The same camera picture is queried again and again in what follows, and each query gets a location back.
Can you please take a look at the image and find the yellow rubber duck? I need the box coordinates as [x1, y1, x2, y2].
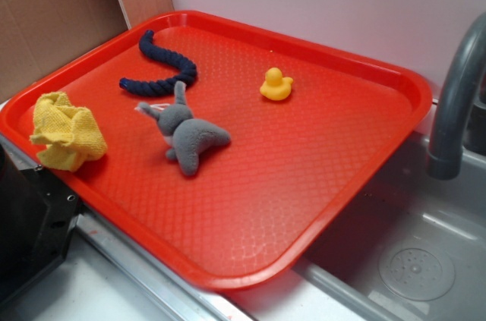
[260, 67, 294, 101]

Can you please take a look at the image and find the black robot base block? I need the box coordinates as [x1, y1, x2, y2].
[1, 149, 80, 306]

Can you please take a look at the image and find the grey plush toy animal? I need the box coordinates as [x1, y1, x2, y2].
[135, 81, 231, 176]

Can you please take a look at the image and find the red plastic tray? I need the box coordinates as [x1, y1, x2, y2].
[1, 11, 432, 291]

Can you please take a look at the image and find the yellow crumpled cloth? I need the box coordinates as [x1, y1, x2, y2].
[30, 92, 108, 172]

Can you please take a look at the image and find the grey plastic sink basin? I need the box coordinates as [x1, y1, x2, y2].
[228, 119, 485, 320]

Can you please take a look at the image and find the grey sink faucet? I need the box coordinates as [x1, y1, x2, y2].
[426, 14, 485, 180]

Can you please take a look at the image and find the sink drain cover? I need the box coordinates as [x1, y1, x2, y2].
[378, 244, 456, 301]

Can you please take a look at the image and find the brown cardboard panel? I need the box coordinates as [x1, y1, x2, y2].
[1, 0, 173, 101]

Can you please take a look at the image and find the dark blue rope toy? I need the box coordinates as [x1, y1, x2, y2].
[118, 30, 197, 97]

